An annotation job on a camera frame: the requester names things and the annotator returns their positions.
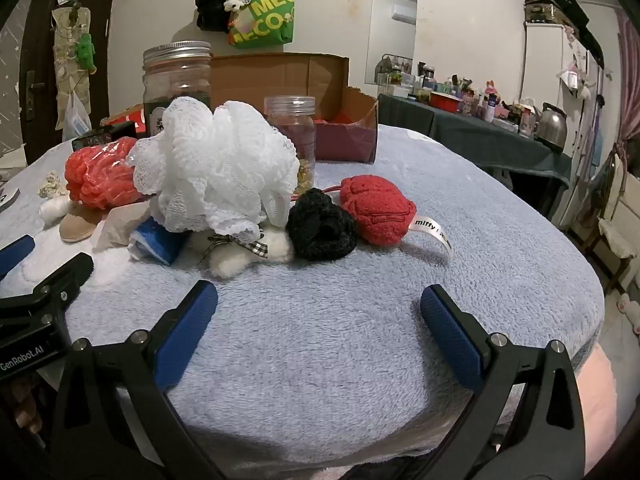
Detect steel kettle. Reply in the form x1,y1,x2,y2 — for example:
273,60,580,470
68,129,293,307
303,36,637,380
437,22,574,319
532,102,568,151

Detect green tote bag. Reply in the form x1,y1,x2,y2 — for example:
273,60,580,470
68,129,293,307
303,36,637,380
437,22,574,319
229,0,297,51

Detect row of cosmetic bottles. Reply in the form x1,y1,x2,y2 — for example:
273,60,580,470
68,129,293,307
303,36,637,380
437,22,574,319
375,55,538,136

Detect beige crochet piece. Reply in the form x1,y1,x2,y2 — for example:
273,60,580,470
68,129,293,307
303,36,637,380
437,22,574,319
39,170,68,198

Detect tan powder puff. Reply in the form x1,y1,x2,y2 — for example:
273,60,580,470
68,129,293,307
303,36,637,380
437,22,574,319
59,203,108,243

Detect dark brown door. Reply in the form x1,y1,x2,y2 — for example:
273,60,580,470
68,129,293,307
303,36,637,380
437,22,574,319
25,0,121,161

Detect red plush ball with ribbon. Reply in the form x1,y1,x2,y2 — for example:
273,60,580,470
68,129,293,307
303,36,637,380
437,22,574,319
340,175,453,264

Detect cardboard box red inside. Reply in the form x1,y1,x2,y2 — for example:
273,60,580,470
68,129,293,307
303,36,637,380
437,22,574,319
100,52,379,163

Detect white powder puff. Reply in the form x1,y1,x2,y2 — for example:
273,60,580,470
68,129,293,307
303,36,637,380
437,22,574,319
39,195,73,225

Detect pink curtain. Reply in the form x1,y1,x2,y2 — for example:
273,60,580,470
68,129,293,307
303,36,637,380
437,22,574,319
615,10,640,141

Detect red mesh bath pouf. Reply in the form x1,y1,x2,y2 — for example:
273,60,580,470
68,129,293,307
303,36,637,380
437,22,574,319
65,137,146,210

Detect clear plastic bag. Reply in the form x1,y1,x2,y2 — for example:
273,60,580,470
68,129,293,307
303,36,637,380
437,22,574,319
56,92,93,136

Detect pink bunny slippers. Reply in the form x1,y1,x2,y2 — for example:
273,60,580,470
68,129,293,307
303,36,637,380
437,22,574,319
615,292,640,336

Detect pale tissue packet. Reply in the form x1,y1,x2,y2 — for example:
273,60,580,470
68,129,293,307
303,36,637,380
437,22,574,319
92,205,151,251

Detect small clear plastic jar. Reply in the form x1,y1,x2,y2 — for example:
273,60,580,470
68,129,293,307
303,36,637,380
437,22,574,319
263,96,317,196

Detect wall mirror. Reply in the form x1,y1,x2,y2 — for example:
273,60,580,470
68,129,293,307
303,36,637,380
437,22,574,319
365,0,418,86

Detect green plush toy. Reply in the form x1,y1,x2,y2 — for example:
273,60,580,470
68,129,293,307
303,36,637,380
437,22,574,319
75,34,98,73

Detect beige hanging fabric organizer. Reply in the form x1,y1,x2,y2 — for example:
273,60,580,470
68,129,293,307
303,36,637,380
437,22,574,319
52,4,93,111

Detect white wardrobe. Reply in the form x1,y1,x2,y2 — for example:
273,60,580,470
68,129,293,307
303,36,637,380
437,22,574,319
520,22,606,161

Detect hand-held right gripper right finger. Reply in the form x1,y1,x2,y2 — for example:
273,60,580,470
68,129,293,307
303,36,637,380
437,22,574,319
420,284,588,480

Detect table with green cloth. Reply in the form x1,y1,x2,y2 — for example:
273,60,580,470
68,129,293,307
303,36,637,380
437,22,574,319
377,92,573,191

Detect door handle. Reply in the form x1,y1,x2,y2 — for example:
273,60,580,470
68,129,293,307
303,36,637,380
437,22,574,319
25,71,48,111

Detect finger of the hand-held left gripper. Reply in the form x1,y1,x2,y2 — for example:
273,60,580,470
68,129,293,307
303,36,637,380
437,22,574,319
0,235,36,281
0,252,95,330

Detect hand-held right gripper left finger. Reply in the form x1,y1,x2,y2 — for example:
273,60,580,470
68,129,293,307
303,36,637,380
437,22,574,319
50,280,226,480

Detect white plush toy checked bow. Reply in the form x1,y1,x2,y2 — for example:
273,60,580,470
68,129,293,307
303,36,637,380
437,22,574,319
187,225,296,280

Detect dark case on wardrobe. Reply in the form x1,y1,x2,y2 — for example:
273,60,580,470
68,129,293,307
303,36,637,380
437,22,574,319
524,0,588,26

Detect red basin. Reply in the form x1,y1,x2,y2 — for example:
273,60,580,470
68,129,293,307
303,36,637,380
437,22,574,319
430,91,461,113

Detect wooden stool with cloth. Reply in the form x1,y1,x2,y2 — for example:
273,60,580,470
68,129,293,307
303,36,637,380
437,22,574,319
585,150,640,291

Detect white mesh bath pouf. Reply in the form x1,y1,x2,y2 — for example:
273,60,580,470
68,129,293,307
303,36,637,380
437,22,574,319
132,96,301,246

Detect large glass jar metal lid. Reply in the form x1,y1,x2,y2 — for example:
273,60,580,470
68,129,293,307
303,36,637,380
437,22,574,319
142,41,213,138

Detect person's left hand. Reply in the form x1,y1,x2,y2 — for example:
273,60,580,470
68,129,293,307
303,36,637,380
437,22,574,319
0,375,48,441

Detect black knit scrunchie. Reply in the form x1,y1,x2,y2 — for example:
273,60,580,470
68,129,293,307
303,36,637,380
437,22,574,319
286,187,358,263

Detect blue sponge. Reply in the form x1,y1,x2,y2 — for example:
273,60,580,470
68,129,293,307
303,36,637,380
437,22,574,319
131,216,190,266

